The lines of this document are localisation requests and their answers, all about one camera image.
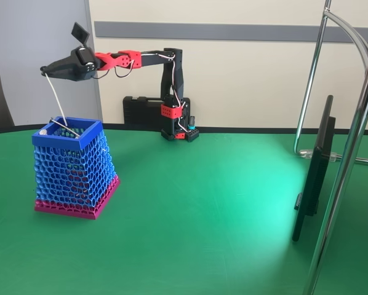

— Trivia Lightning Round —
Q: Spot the white thin stick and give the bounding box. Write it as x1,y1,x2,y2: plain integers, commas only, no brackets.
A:
41,71,69,127

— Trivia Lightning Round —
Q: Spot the blue and magenta mesh basket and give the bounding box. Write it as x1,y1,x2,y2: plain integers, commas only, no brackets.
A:
31,116,122,221

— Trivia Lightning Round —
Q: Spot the black square plate on gripper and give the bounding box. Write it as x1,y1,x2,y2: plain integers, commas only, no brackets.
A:
71,22,91,47

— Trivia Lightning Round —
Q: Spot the black plastic tool case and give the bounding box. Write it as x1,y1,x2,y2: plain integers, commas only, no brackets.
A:
122,95,191,130

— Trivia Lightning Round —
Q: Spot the green table cloth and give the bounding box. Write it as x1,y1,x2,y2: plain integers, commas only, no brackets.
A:
0,122,368,295

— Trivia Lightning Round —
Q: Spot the clear plastic clip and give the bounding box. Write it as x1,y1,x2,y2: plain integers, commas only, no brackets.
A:
298,148,339,163

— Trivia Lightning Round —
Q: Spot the black flat light panel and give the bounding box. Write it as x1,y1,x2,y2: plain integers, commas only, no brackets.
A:
291,94,337,243

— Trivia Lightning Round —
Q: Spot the chrome tube stand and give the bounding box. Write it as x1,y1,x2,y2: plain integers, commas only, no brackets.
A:
294,0,368,295

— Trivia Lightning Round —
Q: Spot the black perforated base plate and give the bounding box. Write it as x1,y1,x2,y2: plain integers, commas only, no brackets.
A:
160,126,201,143

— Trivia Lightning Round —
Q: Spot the grey wall rail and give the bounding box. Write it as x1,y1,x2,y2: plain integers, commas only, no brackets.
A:
94,20,368,44

